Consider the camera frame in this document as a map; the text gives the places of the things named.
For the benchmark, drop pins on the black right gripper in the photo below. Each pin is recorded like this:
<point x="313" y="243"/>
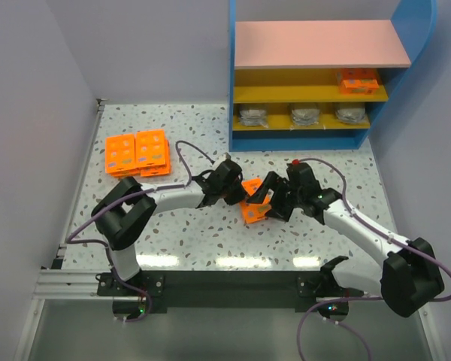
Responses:
<point x="276" y="195"/>

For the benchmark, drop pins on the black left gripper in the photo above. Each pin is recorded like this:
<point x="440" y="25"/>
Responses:
<point x="232" y="186"/>

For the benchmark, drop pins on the orange Scrub Mommy box bottom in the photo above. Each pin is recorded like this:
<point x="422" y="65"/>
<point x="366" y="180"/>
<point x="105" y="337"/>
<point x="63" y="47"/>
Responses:
<point x="253" y="213"/>

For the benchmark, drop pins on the orange scrub mommy box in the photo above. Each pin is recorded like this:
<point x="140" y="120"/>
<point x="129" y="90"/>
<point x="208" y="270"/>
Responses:
<point x="363" y="81"/>
<point x="253" y="213"/>

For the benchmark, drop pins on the bagged silver sponges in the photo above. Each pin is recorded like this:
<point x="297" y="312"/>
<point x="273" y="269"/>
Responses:
<point x="304" y="114"/>
<point x="350" y="112"/>
<point x="252" y="115"/>

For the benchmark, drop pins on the orange Scrub Mommy box top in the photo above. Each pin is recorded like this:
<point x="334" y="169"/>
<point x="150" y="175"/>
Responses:
<point x="363" y="81"/>

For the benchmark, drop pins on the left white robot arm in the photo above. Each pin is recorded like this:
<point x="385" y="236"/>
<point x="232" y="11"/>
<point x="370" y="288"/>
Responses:
<point x="125" y="211"/>

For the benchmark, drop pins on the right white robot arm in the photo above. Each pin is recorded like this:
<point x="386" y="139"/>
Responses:
<point x="407" y="275"/>

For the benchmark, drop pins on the blue pink yellow shelf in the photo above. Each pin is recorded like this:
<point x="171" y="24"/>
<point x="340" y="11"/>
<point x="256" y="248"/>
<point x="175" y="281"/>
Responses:
<point x="277" y="63"/>

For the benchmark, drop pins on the orange sponge box stack middle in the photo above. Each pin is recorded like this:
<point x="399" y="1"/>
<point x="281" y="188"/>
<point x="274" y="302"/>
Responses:
<point x="152" y="153"/>

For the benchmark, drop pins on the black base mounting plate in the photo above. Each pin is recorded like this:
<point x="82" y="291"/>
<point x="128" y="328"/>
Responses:
<point x="239" y="289"/>

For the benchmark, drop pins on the orange sponge box far left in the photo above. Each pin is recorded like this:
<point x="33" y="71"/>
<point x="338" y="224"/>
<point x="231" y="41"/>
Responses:
<point x="120" y="156"/>

